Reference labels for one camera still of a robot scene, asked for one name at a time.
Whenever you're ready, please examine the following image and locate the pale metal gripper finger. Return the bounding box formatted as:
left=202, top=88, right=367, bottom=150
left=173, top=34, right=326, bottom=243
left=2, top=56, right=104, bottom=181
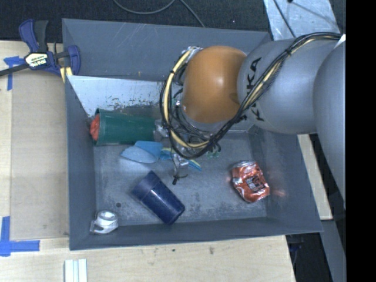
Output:
left=172, top=155, right=182, bottom=186
left=178, top=159, right=190, bottom=179

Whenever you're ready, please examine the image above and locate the blue and yellow packet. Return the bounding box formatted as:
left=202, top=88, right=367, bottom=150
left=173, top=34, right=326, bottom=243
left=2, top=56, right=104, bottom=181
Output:
left=159, top=147, right=203, bottom=172

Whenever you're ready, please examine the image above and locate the dark blue plastic cup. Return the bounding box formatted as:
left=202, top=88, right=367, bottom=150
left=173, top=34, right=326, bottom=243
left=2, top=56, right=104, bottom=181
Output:
left=130, top=170, right=186, bottom=226

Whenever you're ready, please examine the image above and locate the grey metal bin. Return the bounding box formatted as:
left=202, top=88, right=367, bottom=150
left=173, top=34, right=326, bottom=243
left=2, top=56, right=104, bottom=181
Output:
left=61, top=18, right=324, bottom=251

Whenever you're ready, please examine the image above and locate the light blue plastic scoop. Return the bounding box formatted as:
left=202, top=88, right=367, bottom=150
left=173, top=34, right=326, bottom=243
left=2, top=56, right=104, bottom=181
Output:
left=119, top=140, right=164, bottom=165

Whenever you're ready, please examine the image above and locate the dark green can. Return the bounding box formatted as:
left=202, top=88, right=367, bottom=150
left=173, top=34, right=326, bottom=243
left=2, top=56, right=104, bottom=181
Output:
left=93, top=108, right=160, bottom=147

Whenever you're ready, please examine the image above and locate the crushed orange drink can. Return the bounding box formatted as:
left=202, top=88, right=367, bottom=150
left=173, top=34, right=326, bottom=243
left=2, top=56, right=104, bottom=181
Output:
left=230, top=160, right=271, bottom=204

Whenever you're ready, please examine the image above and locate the orange-red round thing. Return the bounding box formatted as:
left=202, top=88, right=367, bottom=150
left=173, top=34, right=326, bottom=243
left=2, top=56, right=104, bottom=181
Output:
left=89, top=113, right=102, bottom=142

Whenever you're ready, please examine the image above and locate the pale wood board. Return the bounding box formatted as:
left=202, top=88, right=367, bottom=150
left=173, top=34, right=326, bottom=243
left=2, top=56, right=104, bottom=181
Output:
left=9, top=68, right=71, bottom=241

